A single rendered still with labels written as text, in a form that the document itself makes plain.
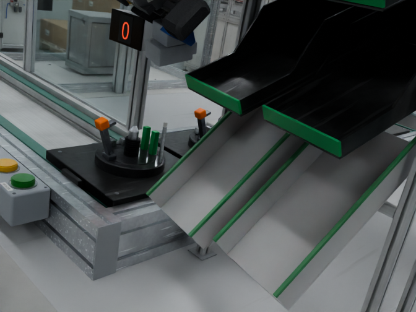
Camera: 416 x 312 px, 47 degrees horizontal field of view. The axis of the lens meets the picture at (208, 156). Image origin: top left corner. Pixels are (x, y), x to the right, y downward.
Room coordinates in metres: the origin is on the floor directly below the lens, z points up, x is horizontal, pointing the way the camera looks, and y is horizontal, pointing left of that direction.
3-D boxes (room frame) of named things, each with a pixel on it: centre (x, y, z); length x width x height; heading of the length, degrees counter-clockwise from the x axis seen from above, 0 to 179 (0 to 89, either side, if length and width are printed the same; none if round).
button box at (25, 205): (0.79, 0.36, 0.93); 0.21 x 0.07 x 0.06; 48
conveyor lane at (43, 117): (1.11, 0.36, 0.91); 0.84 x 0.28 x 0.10; 48
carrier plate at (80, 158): (0.89, 0.15, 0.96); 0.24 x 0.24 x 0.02; 48
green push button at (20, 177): (0.74, 0.31, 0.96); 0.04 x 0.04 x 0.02
